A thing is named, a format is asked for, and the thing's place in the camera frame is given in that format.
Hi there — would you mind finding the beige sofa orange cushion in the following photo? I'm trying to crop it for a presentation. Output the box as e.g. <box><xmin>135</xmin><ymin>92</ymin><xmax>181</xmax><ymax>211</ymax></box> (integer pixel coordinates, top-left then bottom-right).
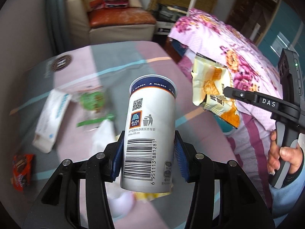
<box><xmin>65</xmin><ymin>0</ymin><xmax>156</xmax><ymax>49</ymax></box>

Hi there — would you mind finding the green white snack wrapper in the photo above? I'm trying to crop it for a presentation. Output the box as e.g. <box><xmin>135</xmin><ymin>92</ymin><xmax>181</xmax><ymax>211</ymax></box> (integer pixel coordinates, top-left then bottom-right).
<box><xmin>72</xmin><ymin>86</ymin><xmax>115</xmax><ymax>131</ymax></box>

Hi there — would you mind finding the blue sleeve forearm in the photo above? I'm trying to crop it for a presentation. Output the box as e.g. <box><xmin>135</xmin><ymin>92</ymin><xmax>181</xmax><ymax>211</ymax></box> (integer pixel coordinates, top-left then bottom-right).
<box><xmin>269</xmin><ymin>161</ymin><xmax>304</xmax><ymax>223</ymax></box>

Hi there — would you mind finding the person right hand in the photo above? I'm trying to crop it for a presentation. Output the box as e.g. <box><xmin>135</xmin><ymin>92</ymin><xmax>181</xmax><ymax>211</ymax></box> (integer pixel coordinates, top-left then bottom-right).
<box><xmin>267</xmin><ymin>130</ymin><xmax>303</xmax><ymax>175</ymax></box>

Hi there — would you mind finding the white ALDI paper cup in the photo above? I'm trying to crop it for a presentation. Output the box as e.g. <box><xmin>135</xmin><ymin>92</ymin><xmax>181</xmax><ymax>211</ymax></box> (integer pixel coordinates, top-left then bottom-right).
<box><xmin>120</xmin><ymin>74</ymin><xmax>177</xmax><ymax>193</ymax></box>

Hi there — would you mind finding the orange snack bag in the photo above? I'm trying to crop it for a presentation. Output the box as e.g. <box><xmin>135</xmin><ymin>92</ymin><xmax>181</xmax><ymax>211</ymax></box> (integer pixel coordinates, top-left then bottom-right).
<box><xmin>191</xmin><ymin>53</ymin><xmax>240</xmax><ymax>128</ymax></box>

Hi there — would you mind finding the teal trash bin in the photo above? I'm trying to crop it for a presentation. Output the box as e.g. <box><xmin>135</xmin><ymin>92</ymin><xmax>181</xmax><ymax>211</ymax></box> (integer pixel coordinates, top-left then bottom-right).
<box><xmin>213</xmin><ymin>115</ymin><xmax>237</xmax><ymax>136</ymax></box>

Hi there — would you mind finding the pink floral quilt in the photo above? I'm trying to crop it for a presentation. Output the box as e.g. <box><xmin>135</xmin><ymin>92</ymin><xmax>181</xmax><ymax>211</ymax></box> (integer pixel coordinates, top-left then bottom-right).
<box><xmin>169</xmin><ymin>9</ymin><xmax>282</xmax><ymax>207</ymax></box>

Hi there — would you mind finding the white tissue pack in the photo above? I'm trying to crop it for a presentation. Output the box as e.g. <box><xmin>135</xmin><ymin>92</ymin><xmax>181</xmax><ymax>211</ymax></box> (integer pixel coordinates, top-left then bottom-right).
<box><xmin>32</xmin><ymin>89</ymin><xmax>71</xmax><ymax>154</ymax></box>

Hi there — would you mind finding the red chocolate wrapper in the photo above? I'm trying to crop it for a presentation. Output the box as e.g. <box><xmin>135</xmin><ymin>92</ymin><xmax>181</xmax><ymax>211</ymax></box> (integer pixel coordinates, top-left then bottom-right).
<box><xmin>12</xmin><ymin>154</ymin><xmax>35</xmax><ymax>192</ymax></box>

